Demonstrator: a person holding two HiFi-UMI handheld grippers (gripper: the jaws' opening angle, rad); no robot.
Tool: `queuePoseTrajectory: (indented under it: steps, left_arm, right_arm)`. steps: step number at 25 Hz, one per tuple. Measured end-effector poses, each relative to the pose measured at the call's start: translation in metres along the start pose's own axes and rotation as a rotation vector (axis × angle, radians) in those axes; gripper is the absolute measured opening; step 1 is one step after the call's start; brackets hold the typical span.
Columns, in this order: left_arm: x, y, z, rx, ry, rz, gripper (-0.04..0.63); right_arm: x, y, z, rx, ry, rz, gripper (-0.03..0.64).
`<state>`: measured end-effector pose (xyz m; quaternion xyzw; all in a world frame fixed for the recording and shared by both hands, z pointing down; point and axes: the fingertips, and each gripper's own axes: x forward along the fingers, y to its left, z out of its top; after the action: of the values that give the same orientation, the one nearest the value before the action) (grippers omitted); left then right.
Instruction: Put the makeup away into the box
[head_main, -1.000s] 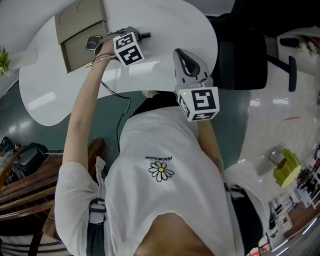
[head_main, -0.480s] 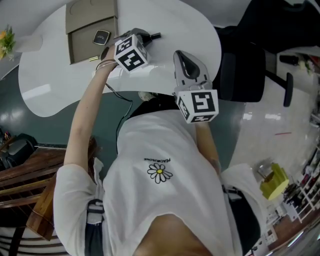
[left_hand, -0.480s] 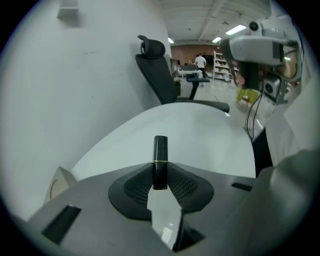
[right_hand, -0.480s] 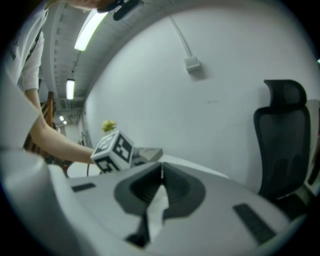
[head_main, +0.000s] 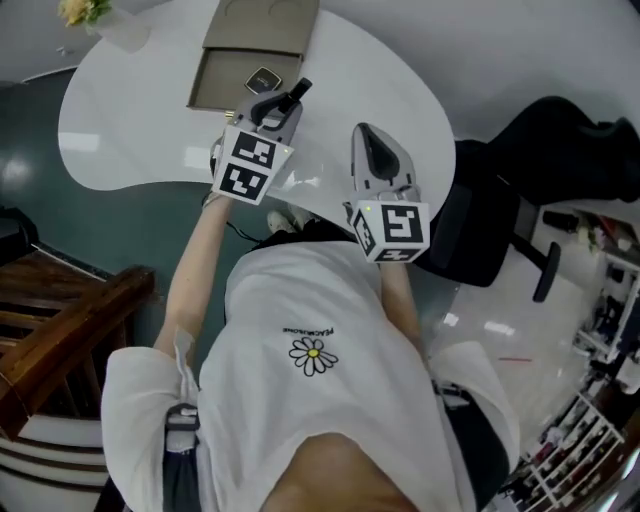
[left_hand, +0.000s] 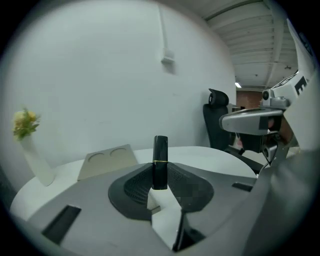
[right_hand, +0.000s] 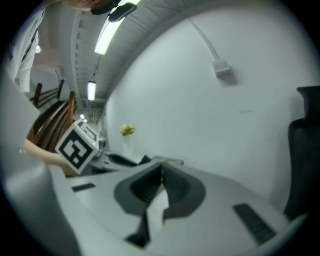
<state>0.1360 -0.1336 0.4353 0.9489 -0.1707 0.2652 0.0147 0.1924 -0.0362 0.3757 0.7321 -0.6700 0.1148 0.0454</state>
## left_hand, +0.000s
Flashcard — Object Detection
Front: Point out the black office chair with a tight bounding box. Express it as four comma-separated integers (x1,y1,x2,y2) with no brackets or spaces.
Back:
202,88,266,173

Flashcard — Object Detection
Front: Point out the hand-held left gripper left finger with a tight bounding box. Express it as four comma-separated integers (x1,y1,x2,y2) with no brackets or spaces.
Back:
26,161,176,256

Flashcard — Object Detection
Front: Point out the yellow flower bouquet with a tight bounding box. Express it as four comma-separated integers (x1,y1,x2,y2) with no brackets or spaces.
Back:
12,107,41,142

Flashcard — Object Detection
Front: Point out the white vase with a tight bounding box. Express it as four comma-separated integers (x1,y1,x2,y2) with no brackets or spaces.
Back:
21,136,56,187

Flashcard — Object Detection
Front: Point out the white curved table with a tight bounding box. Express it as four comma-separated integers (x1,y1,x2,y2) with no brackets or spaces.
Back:
9,146,258,221

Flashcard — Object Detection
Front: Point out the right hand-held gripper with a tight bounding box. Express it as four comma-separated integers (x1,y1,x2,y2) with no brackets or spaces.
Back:
219,71,315,163

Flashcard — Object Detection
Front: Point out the white wall conduit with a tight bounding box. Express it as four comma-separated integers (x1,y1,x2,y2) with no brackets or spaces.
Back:
157,4,176,66

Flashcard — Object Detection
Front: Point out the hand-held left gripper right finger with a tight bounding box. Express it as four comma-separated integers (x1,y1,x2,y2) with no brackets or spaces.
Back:
167,161,259,252

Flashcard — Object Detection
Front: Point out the black lipstick tube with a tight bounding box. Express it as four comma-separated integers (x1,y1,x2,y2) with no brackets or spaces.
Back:
151,135,169,191

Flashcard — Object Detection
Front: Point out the tan gift box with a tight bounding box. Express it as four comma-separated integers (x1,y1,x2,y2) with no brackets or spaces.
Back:
77,144,138,181

